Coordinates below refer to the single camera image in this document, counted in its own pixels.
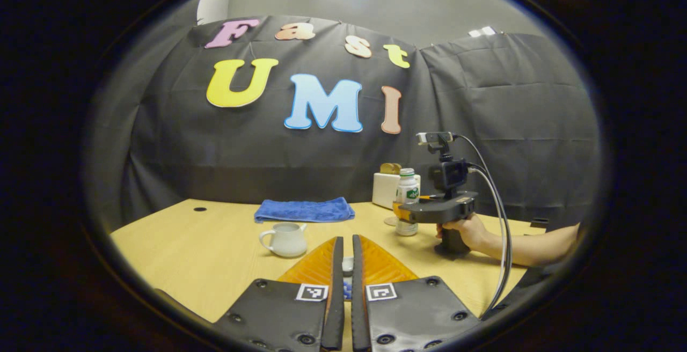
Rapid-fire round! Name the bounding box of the white cable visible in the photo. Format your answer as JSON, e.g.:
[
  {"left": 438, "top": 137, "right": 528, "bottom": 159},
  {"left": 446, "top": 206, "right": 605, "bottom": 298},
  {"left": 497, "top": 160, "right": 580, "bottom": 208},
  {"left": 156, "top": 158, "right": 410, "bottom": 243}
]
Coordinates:
[{"left": 466, "top": 165, "right": 509, "bottom": 310}]

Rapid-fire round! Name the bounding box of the white toaster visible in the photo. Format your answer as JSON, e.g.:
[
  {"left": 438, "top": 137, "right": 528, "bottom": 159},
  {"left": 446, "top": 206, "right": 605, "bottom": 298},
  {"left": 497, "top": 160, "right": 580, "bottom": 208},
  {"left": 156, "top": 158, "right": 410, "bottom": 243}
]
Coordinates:
[{"left": 372, "top": 172, "right": 421, "bottom": 210}]

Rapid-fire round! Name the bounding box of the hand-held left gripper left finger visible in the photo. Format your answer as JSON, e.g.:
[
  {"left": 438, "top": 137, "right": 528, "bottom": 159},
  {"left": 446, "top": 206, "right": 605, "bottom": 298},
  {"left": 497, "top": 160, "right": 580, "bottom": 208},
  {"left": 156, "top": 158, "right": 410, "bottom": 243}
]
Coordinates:
[{"left": 212, "top": 236, "right": 345, "bottom": 352}]

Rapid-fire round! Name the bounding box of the black backdrop cloth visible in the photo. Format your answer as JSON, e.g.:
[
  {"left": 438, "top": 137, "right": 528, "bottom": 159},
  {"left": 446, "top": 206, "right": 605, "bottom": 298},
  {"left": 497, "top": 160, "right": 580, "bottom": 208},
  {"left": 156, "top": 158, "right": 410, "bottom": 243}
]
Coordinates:
[{"left": 86, "top": 15, "right": 599, "bottom": 234}]

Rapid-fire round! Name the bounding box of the white plastic water bottle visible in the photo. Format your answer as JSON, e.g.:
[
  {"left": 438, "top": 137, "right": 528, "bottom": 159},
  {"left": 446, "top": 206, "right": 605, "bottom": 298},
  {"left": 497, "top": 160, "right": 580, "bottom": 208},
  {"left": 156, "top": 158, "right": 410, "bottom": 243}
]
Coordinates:
[{"left": 395, "top": 168, "right": 420, "bottom": 237}]

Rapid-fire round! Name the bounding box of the black cable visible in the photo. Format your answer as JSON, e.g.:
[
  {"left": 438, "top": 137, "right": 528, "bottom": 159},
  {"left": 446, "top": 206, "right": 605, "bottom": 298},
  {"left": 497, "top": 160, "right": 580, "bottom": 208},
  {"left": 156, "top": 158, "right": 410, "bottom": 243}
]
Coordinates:
[{"left": 454, "top": 134, "right": 513, "bottom": 320}]

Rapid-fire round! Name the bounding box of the white teacup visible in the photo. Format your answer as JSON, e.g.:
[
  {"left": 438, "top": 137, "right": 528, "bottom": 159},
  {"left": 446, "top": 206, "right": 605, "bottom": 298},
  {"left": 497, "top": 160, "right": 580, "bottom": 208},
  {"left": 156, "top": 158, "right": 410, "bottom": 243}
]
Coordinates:
[{"left": 259, "top": 222, "right": 309, "bottom": 258}]

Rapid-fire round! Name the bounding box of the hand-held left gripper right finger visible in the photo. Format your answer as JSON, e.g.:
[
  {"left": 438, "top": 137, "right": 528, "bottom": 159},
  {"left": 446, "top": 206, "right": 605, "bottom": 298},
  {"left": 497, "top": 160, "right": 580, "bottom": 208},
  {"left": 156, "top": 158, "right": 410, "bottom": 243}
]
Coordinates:
[{"left": 352, "top": 234, "right": 481, "bottom": 352}]

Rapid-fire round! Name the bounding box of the blue towel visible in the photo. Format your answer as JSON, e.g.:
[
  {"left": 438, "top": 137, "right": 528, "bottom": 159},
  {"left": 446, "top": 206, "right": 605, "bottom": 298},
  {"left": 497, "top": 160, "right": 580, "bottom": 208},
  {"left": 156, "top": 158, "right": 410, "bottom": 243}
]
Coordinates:
[{"left": 254, "top": 197, "right": 356, "bottom": 224}]

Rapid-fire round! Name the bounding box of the white blue-patterned teacup lid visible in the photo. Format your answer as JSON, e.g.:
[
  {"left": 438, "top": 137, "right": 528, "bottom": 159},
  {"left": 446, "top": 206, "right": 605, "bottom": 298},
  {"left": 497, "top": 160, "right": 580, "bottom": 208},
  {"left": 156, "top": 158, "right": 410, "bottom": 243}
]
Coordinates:
[{"left": 341, "top": 256, "right": 355, "bottom": 300}]

